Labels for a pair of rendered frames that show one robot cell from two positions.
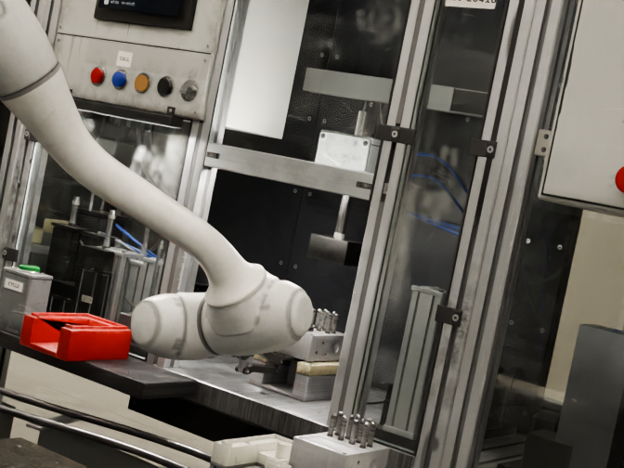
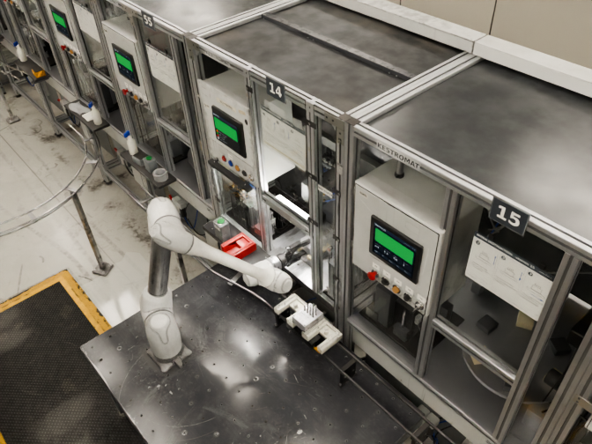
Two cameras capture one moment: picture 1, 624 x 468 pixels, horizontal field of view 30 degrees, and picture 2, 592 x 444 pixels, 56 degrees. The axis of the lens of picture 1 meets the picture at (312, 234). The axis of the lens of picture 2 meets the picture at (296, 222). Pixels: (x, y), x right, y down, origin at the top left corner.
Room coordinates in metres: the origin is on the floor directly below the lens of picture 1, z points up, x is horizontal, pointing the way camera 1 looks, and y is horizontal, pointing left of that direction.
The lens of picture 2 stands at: (0.02, -0.57, 3.13)
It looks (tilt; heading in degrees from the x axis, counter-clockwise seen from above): 42 degrees down; 16
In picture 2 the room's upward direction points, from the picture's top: 3 degrees counter-clockwise
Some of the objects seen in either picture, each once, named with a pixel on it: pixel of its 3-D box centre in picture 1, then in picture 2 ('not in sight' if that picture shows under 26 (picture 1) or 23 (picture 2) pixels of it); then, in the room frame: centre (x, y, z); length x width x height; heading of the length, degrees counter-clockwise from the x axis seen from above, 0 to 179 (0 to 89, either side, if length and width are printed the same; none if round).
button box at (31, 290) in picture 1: (27, 300); (223, 228); (2.21, 0.51, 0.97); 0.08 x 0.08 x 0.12; 55
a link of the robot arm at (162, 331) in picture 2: not in sight; (162, 332); (1.52, 0.61, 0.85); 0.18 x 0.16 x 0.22; 36
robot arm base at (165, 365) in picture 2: not in sight; (170, 352); (1.51, 0.58, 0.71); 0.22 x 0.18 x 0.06; 55
